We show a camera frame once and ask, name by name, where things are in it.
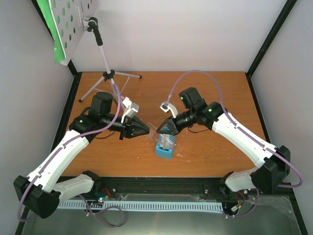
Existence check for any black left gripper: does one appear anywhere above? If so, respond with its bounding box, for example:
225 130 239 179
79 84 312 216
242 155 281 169
102 113 150 140

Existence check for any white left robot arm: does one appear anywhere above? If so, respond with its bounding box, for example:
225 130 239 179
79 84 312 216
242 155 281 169
13 92 150 219

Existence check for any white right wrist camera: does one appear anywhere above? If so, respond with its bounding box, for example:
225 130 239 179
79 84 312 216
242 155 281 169
160 101 179 118

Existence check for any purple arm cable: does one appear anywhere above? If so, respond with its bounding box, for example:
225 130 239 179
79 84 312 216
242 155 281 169
17 84 126 227
168 70 304 219

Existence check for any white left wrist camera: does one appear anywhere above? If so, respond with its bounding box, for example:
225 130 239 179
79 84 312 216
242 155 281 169
121 97 139 123

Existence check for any black aluminium front rail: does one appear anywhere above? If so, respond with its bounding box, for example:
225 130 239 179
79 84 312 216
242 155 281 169
31 175 294 209

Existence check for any small green led circuit board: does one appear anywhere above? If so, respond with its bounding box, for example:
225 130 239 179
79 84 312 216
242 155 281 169
96 195 111 204

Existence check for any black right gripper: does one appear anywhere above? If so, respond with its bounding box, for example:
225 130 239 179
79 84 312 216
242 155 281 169
156 108 196 136

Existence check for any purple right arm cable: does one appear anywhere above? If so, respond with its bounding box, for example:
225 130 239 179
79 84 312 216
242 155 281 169
168 70 304 219

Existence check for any green sheet on stand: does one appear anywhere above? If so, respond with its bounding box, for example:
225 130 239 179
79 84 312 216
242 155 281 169
37 0 65 63

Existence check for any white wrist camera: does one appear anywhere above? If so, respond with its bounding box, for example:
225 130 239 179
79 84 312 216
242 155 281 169
160 101 179 118
121 97 139 123

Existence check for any clear plastic metronome cover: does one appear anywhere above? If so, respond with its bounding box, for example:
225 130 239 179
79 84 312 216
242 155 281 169
147 122 175 149

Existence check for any blue metronome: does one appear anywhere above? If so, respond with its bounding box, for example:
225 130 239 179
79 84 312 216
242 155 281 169
155 132 176 159

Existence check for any light blue slotted cable duct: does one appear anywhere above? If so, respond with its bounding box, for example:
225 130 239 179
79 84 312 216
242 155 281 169
57 198 224 214

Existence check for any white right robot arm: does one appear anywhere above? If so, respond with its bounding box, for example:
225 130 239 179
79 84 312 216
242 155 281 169
156 87 291 194

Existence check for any black right frame post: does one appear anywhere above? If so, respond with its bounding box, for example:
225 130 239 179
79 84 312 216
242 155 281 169
246 0 298 76

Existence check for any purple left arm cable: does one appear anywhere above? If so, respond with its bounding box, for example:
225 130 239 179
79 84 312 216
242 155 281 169
17 84 126 227

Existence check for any white music stand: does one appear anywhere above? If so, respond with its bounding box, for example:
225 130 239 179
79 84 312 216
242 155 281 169
48 0 142 102

